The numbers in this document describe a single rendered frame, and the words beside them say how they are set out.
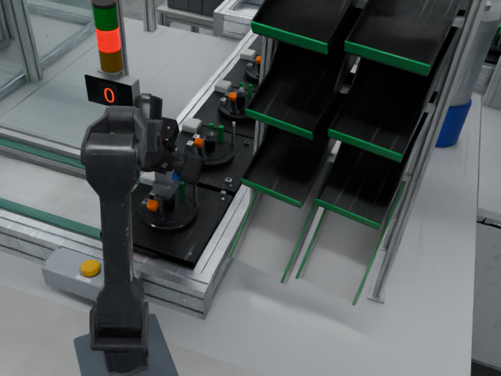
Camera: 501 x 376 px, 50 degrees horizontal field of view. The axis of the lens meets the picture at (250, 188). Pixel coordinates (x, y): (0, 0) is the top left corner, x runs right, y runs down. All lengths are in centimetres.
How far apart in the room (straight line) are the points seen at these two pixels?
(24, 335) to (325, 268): 66
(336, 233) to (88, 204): 65
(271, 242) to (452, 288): 50
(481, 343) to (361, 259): 106
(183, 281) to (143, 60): 119
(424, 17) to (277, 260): 57
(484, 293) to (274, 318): 89
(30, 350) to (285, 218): 60
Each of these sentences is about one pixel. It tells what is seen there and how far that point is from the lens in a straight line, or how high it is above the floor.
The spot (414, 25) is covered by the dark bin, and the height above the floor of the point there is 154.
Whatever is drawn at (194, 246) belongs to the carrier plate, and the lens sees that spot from 123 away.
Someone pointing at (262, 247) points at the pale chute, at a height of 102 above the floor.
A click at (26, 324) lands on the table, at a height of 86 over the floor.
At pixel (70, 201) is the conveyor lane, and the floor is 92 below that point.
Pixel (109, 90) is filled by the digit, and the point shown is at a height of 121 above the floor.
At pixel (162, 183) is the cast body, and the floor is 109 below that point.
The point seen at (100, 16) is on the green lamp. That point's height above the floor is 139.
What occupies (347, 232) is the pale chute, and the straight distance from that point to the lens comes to 115.
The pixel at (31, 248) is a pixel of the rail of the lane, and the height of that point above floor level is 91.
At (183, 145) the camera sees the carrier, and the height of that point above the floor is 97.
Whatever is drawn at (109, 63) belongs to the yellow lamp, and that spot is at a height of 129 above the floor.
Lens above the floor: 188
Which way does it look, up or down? 41 degrees down
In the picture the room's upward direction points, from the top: 5 degrees clockwise
